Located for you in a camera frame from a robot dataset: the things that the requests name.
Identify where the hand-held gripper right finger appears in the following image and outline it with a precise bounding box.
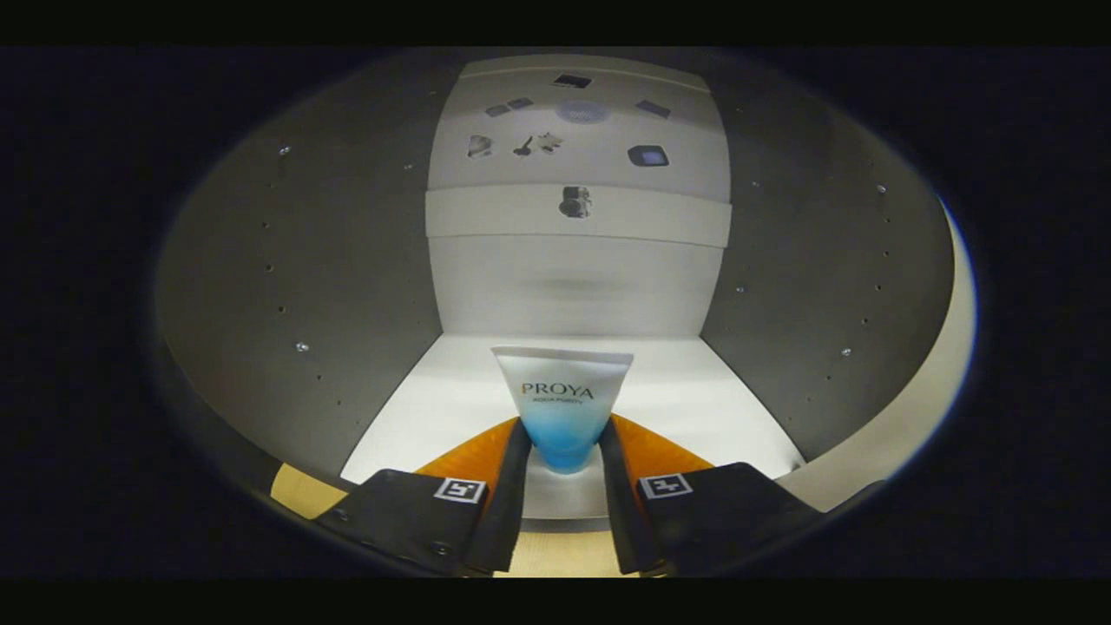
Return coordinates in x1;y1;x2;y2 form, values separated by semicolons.
599;414;821;578

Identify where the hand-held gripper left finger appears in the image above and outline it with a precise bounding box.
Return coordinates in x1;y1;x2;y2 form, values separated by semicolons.
312;417;532;578

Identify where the white and blue tube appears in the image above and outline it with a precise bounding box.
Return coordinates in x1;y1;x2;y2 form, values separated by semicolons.
491;346;634;476

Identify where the grey cabinet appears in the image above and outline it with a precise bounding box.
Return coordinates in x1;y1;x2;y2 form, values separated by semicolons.
154;52;956;532

